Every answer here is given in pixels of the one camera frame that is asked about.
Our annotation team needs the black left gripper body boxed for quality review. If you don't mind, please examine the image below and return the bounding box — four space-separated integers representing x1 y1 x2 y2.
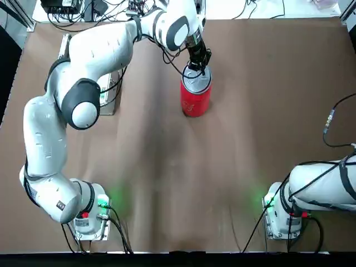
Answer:
186 37 212 68

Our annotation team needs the grey round trash can lid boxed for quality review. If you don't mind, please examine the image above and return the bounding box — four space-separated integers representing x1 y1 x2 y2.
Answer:
181 65 212 94

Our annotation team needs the red cylindrical trash can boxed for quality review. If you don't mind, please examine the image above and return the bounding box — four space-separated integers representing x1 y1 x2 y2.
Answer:
180 64 214 117

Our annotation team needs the aluminium carry case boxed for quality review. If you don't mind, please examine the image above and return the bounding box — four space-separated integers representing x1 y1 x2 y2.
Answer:
57 33 123 116

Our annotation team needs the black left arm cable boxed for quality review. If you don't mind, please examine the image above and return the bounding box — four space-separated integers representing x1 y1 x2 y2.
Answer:
162 41 195 81

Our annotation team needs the black wall plug adapter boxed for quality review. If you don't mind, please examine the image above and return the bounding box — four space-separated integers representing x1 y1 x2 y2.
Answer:
83 0 108 22

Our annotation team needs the black cable with metal connector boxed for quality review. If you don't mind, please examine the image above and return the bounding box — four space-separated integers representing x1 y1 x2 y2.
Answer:
322 93 356 148

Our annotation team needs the black network switch box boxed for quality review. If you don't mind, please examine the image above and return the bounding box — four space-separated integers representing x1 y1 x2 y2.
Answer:
41 0 82 14

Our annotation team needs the black base cable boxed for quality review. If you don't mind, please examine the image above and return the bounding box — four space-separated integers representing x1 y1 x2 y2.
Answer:
241 205 270 253
106 205 135 254

